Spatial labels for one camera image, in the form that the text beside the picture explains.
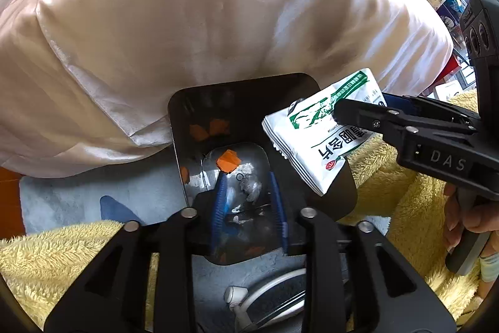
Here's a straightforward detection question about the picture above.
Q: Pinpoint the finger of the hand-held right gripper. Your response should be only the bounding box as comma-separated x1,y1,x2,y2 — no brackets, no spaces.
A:
334,98,479,146
383,93,481,122

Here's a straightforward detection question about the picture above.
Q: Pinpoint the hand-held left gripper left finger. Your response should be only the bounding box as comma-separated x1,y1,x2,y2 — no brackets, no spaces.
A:
44,172,230,333

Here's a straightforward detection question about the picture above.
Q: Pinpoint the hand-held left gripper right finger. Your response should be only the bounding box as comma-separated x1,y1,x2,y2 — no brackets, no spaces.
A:
269,171,458,333

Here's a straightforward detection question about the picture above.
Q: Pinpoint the white green snack packet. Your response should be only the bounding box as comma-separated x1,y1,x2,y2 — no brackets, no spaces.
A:
262,68,388,197

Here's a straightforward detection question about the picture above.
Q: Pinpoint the black steel trash bin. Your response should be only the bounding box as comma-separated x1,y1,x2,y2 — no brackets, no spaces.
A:
167,73,358,267

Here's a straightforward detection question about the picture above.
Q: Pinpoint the person's right hand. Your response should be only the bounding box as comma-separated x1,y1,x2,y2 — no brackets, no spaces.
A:
443,184,499,252

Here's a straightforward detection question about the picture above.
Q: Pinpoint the clear plastic wrapper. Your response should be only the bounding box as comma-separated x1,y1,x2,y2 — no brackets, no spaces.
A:
233,173,266,203

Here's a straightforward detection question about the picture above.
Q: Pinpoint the small white box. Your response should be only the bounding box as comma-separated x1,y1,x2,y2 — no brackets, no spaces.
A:
434,81,463,102

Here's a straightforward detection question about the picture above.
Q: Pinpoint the orange paper scrap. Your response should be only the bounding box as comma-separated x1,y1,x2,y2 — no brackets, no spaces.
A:
216,149,242,174

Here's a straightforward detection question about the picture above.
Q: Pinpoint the yellow fluffy blanket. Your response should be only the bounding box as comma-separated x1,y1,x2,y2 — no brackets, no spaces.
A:
0,89,499,331

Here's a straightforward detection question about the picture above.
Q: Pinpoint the blue carton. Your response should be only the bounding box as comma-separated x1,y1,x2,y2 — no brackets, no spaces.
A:
437,0,467,26

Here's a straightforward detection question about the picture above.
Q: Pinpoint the person's leg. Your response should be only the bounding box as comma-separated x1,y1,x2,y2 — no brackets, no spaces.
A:
479,253,499,298

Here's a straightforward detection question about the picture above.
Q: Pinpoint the light blue floor mat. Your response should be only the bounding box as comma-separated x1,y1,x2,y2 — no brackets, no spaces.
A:
19,151,390,333

